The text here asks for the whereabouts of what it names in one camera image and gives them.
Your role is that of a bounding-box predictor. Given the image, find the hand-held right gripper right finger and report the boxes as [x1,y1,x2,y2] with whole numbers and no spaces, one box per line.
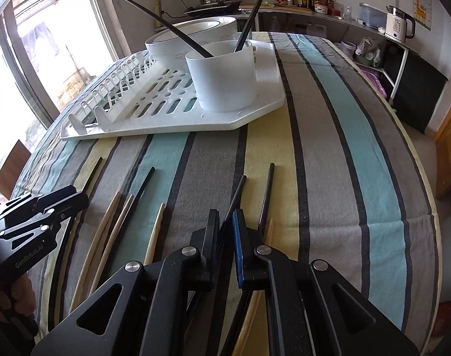
[231,209,421,356]

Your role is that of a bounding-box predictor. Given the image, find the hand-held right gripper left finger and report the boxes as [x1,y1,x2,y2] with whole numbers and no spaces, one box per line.
[31,209,226,356]

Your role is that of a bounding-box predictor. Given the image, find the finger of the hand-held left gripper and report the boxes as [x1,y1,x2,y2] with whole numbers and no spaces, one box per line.
[0,194,45,228]
[0,192,90,253]

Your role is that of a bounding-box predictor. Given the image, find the white cup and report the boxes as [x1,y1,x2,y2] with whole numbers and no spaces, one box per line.
[185,40,258,113]

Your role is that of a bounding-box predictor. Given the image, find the person's left hand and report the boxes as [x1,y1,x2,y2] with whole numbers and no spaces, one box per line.
[0,284,35,323]

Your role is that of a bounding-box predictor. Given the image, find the brown wooden chair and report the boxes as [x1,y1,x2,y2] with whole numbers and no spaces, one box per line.
[0,139,32,201]

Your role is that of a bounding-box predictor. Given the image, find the striped tablecloth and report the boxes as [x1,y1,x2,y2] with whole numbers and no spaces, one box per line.
[10,31,439,356]

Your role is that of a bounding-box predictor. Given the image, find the white plastic dish rack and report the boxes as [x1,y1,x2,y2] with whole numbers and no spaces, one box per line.
[60,39,286,142]

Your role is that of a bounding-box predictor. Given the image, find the white bowl with dark rim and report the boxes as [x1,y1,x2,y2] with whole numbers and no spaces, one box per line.
[144,16,238,72]

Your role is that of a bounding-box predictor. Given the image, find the pink storage box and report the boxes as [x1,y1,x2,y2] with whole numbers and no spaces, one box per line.
[358,66,388,101]

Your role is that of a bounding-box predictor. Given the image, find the black cooktop stove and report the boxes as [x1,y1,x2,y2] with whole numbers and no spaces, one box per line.
[183,0,243,18]

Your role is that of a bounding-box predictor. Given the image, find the plastic bags under table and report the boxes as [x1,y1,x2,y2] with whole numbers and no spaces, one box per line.
[353,37,384,68]

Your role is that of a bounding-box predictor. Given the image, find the black panel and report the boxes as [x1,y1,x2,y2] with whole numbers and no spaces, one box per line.
[382,44,449,133]

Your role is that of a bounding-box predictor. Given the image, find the wooden cutting board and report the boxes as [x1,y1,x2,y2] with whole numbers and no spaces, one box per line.
[239,2,316,14]

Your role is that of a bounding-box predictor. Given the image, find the red sauce jars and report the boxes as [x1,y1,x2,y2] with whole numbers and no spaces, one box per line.
[314,0,336,16]

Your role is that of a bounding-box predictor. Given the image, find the clear plastic storage container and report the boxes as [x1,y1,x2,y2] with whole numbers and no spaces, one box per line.
[358,2,388,29]

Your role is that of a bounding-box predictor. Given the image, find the white electric kettle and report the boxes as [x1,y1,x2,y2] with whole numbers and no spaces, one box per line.
[385,5,416,42]

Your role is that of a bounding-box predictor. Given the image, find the window frame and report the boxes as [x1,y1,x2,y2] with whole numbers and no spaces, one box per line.
[0,0,131,123]

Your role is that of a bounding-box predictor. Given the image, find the giraffe wall poster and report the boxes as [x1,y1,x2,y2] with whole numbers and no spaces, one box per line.
[410,0,433,32]

